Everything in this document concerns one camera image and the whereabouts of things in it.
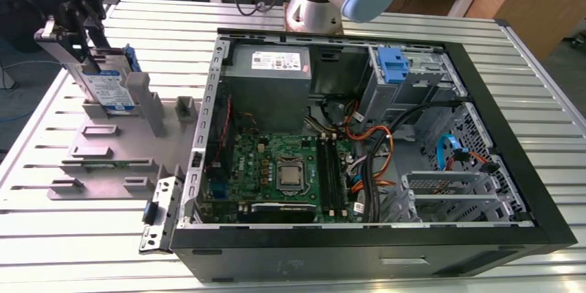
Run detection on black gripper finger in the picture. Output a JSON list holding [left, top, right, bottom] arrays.
[[34, 16, 89, 65], [78, 0, 114, 71]]

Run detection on hard disk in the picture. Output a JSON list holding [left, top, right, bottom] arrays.
[[62, 43, 142, 115]]

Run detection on blue data wire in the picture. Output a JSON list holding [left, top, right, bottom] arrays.
[[437, 134, 469, 172]]

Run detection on red orange disk power wire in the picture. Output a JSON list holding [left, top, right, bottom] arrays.
[[450, 154, 501, 174]]

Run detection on metal disk bay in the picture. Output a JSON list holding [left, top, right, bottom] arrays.
[[401, 171, 524, 224]]

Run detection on black bin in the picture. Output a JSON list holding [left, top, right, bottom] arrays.
[[0, 0, 47, 54]]

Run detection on green RAM stick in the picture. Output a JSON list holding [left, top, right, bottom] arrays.
[[82, 161, 134, 170]]

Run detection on grey parts rack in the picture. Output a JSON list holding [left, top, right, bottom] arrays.
[[47, 72, 206, 201]]

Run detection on grey power supply unit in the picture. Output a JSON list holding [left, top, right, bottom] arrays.
[[222, 45, 316, 134]]

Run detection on green motherboard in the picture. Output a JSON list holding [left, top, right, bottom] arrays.
[[209, 133, 357, 224]]

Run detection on CPU socket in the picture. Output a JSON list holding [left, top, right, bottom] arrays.
[[273, 157, 313, 195]]

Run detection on silver CPU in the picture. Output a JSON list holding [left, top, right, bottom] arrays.
[[277, 165, 306, 187]]

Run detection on black RAM slot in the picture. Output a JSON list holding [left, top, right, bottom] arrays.
[[318, 134, 338, 218], [329, 134, 349, 218]]

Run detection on black graphics card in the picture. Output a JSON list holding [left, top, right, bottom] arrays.
[[238, 201, 318, 224]]

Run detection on metal drive cage blue latch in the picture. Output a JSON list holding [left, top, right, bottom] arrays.
[[360, 45, 469, 139]]

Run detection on black open PC case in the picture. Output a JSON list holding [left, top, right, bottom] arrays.
[[169, 27, 579, 283]]

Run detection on red black twisted wire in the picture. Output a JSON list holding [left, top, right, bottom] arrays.
[[203, 93, 236, 172]]

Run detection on metal card retention bracket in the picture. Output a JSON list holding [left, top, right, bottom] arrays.
[[139, 175, 181, 255]]

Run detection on black yellow power wires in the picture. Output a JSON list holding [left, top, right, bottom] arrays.
[[305, 114, 344, 136]]

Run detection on orange yellow wire bundle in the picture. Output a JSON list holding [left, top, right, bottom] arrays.
[[346, 124, 398, 187]]

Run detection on thick black cable bundle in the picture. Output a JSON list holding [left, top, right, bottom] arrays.
[[366, 100, 460, 222]]

